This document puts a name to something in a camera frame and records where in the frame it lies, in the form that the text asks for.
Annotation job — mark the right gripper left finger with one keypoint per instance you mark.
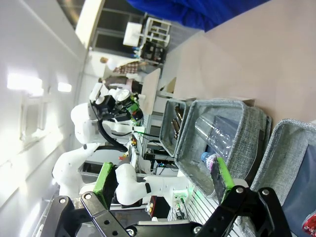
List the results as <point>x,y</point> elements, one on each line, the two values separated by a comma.
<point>106,177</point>

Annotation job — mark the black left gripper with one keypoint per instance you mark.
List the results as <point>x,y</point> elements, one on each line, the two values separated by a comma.
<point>109,106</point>

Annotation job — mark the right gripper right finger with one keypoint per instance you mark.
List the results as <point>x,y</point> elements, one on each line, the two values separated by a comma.
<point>222,177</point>

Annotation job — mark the crushed bottle with blue cap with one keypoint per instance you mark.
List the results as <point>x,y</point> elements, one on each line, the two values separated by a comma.
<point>207,158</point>

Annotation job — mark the brown glass bottle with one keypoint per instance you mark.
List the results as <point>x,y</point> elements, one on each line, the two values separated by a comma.
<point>177,123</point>

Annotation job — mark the clear plastic bottle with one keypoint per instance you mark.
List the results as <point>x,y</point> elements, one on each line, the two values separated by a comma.
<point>217,133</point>

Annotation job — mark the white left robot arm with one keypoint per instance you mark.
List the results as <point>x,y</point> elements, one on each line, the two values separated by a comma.
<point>79,123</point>

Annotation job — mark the grey fabric basket for bottles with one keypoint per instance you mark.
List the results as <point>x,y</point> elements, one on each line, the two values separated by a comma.
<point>165,130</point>

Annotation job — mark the grey fabric basket for plastic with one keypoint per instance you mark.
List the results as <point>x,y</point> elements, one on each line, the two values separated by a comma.
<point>249,128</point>

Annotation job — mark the grey fabric basket for cans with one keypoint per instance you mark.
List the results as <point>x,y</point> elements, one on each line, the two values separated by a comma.
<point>284,153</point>

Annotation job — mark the light wooden board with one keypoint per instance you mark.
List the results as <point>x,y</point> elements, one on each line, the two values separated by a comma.
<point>150,91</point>

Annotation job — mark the person in plaid shirt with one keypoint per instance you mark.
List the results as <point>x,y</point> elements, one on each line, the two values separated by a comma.
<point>128,67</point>

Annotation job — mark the black equipment rack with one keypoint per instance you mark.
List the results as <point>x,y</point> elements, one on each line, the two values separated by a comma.
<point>153,53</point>

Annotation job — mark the white box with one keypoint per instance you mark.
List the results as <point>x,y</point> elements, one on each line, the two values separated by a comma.
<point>132,34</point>

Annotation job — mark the white open shelf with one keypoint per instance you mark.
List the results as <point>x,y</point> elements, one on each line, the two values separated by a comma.
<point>158,32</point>

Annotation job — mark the person in blue hoodie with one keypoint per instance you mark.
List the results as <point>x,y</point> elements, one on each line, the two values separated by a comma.
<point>185,12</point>

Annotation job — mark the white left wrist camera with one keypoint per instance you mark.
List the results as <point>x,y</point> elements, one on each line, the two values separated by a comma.
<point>98,92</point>

